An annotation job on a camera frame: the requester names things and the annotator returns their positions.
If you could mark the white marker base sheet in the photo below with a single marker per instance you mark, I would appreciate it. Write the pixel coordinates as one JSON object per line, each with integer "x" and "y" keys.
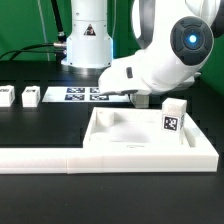
{"x": 80, "y": 94}

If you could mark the white L-shaped obstacle fence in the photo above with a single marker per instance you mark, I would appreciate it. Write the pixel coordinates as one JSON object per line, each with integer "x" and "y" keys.
{"x": 200, "y": 156}

